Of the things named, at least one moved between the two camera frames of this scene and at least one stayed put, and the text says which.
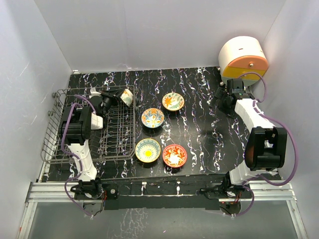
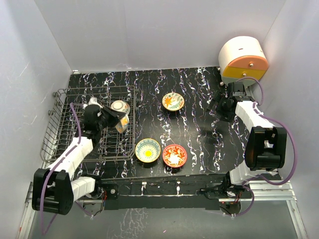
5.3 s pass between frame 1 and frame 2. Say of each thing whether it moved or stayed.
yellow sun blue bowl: stayed
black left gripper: moved
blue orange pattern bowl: moved
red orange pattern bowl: stayed
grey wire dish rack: stayed
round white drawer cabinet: stayed
